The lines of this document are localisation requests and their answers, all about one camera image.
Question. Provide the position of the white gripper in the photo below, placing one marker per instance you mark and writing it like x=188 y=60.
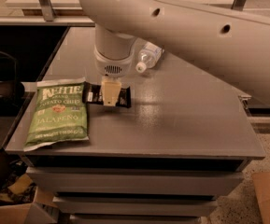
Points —
x=113 y=66

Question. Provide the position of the black rxbar chocolate bar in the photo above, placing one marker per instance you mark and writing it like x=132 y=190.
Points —
x=92 y=94

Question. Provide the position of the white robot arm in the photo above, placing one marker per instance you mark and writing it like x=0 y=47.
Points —
x=231 y=45

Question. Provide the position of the green jalapeno chip bag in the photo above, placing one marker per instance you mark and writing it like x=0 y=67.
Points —
x=60 y=114

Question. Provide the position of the clear plastic water bottle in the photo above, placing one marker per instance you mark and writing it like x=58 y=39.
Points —
x=148 y=57

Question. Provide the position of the grey drawer cabinet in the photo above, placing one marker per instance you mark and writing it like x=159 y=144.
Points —
x=182 y=144

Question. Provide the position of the black chair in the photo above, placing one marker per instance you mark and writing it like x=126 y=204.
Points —
x=11 y=88

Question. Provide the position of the cardboard box left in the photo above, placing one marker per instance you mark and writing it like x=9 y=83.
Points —
x=42 y=210

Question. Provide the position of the metal railing frame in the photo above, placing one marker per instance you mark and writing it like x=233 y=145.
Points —
x=41 y=3

